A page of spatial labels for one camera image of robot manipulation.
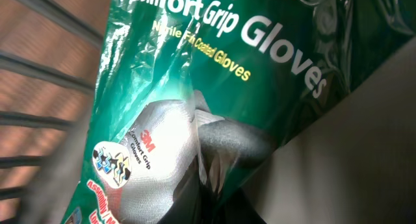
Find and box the green gloves package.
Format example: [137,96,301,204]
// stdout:
[62,0,415,223]

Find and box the grey plastic mesh basket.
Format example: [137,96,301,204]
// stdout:
[1,0,415,223]

